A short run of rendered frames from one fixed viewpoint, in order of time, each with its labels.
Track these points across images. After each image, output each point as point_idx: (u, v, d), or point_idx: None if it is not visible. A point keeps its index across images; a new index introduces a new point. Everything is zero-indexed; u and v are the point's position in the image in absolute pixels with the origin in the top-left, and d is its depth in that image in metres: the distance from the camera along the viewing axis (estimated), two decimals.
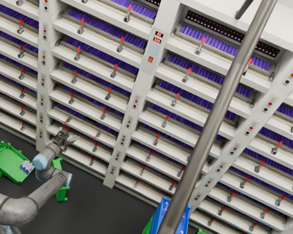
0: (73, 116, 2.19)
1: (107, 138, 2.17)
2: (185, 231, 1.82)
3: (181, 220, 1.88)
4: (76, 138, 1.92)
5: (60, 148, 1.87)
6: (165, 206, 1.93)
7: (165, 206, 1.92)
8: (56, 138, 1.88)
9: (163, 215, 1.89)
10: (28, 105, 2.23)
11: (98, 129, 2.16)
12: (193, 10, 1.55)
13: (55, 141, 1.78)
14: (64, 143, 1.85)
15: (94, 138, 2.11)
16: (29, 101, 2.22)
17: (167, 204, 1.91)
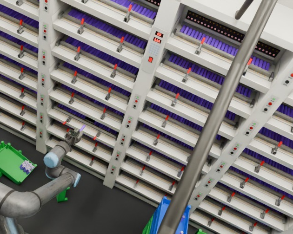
0: (73, 116, 2.19)
1: (107, 138, 2.17)
2: (185, 231, 1.82)
3: (181, 220, 1.88)
4: (81, 133, 1.97)
5: (70, 147, 1.90)
6: (83, 126, 2.03)
7: (83, 127, 2.02)
8: None
9: None
10: (28, 105, 2.23)
11: (98, 129, 2.16)
12: (193, 10, 1.55)
13: (65, 140, 1.81)
14: (74, 142, 1.89)
15: (94, 138, 2.11)
16: (29, 101, 2.22)
17: (81, 129, 2.01)
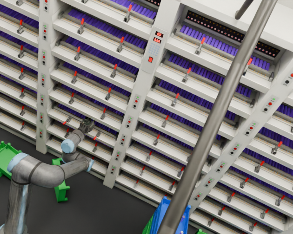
0: (73, 116, 2.19)
1: (107, 138, 2.17)
2: (185, 231, 1.82)
3: (181, 220, 1.88)
4: (93, 123, 2.14)
5: (83, 135, 2.07)
6: None
7: None
8: None
9: None
10: (28, 105, 2.23)
11: (98, 129, 2.16)
12: (193, 10, 1.55)
13: (80, 128, 1.97)
14: (87, 131, 2.05)
15: (94, 138, 2.11)
16: (29, 101, 2.22)
17: None
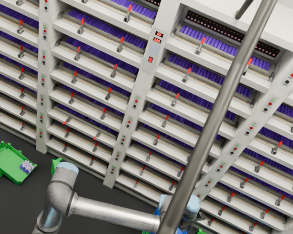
0: (73, 116, 2.19)
1: (107, 138, 2.17)
2: (185, 231, 1.82)
3: None
4: None
5: None
6: None
7: None
8: (191, 228, 1.62)
9: None
10: (28, 105, 2.23)
11: (98, 129, 2.16)
12: (193, 10, 1.55)
13: None
14: None
15: (94, 138, 2.11)
16: (29, 101, 2.22)
17: (90, 120, 2.19)
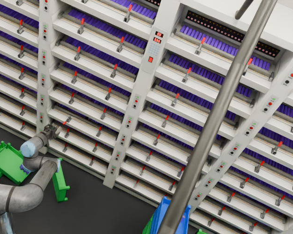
0: (74, 115, 2.19)
1: (107, 138, 2.17)
2: (185, 231, 1.82)
3: (181, 220, 1.88)
4: (60, 129, 2.00)
5: (47, 141, 1.92)
6: None
7: None
8: None
9: None
10: (28, 105, 2.23)
11: (99, 127, 2.17)
12: (193, 10, 1.55)
13: (43, 132, 1.84)
14: (52, 136, 1.91)
15: (99, 128, 2.13)
16: (29, 101, 2.22)
17: None
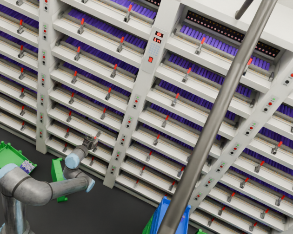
0: (75, 114, 2.20)
1: (107, 138, 2.17)
2: (185, 231, 1.82)
3: (181, 220, 1.88)
4: (97, 140, 2.08)
5: None
6: None
7: None
8: None
9: None
10: (28, 105, 2.23)
11: (99, 127, 2.17)
12: (193, 10, 1.55)
13: (84, 143, 1.91)
14: (91, 147, 1.98)
15: (94, 138, 2.11)
16: (29, 101, 2.22)
17: None
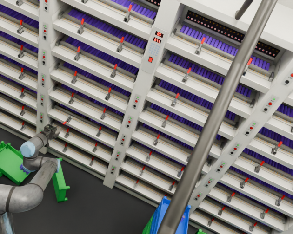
0: (74, 115, 2.19)
1: (107, 138, 2.17)
2: (185, 231, 1.82)
3: (181, 220, 1.88)
4: (59, 129, 2.00)
5: (47, 141, 1.92)
6: None
7: None
8: None
9: None
10: (28, 105, 2.23)
11: (99, 127, 2.17)
12: (193, 10, 1.55)
13: (43, 132, 1.84)
14: (52, 136, 1.91)
15: (99, 128, 2.13)
16: (29, 101, 2.22)
17: (90, 118, 2.21)
